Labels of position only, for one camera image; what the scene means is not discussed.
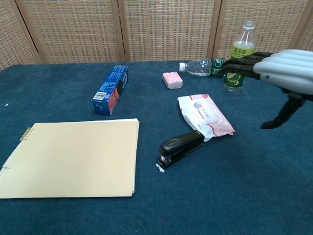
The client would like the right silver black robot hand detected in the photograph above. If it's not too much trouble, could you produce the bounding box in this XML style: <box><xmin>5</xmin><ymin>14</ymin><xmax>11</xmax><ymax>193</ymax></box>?
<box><xmin>218</xmin><ymin>49</ymin><xmax>313</xmax><ymax>130</ymax></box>

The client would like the black stapler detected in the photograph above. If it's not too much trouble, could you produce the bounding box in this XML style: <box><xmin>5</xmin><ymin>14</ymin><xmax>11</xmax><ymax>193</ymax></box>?
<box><xmin>156</xmin><ymin>130</ymin><xmax>205</xmax><ymax>169</ymax></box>

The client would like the tan spiral notebook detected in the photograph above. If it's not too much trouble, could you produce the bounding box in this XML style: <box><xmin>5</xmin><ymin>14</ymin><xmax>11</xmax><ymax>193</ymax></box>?
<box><xmin>0</xmin><ymin>118</ymin><xmax>140</xmax><ymax>199</ymax></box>

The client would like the woven bamboo screen panel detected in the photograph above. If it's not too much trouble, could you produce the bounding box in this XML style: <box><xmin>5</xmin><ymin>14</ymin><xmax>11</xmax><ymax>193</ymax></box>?
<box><xmin>118</xmin><ymin>0</ymin><xmax>222</xmax><ymax>62</ymax></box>
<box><xmin>291</xmin><ymin>7</ymin><xmax>313</xmax><ymax>52</ymax></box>
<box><xmin>14</xmin><ymin>0</ymin><xmax>127</xmax><ymax>65</ymax></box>
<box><xmin>0</xmin><ymin>0</ymin><xmax>44</xmax><ymax>71</ymax></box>
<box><xmin>211</xmin><ymin>0</ymin><xmax>313</xmax><ymax>61</ymax></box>

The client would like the green tea bottle without cap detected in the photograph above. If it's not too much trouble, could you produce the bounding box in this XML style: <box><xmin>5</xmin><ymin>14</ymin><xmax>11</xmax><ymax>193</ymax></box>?
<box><xmin>223</xmin><ymin>21</ymin><xmax>256</xmax><ymax>93</ymax></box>

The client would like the clear water bottle green label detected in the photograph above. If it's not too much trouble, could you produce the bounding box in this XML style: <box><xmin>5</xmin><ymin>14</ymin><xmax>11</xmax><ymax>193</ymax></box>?
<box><xmin>179</xmin><ymin>57</ymin><xmax>229</xmax><ymax>78</ymax></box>

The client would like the pink white wet wipes pack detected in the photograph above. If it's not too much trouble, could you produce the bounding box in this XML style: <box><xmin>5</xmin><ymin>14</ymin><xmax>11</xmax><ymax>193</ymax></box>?
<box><xmin>177</xmin><ymin>93</ymin><xmax>236</xmax><ymax>142</ymax></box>

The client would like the small pink tissue pack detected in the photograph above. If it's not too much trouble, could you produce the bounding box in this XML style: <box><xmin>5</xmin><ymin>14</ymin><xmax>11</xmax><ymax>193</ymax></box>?
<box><xmin>162</xmin><ymin>70</ymin><xmax>184</xmax><ymax>90</ymax></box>

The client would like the blue table cloth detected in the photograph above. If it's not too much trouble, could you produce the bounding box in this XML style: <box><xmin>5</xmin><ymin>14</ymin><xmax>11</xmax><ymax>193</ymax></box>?
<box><xmin>0</xmin><ymin>57</ymin><xmax>313</xmax><ymax>235</ymax></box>

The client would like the blue cookie box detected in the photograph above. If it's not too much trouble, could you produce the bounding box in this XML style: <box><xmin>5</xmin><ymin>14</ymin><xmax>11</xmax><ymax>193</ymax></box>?
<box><xmin>91</xmin><ymin>65</ymin><xmax>130</xmax><ymax>116</ymax></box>

